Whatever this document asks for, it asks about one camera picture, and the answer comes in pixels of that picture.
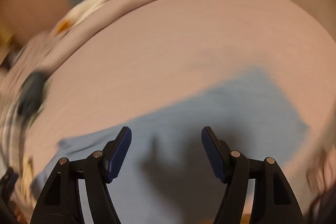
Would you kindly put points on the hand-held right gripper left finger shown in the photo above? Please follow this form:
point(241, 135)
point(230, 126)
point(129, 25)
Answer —
point(120, 151)

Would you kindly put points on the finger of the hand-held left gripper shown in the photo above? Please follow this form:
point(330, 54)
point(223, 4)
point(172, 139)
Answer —
point(9, 182)

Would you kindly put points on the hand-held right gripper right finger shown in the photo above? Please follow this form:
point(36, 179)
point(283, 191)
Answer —
point(213, 154)

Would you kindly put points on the light blue denim pants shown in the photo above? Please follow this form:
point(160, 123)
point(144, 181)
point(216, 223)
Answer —
point(183, 121)

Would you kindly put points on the printed blanket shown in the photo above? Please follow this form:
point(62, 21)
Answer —
point(10, 132)

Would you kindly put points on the dark grey cloth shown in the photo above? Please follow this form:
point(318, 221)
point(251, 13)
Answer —
point(31, 92)

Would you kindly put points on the pink bed sheet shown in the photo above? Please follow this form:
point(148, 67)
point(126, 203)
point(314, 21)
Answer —
point(170, 56)

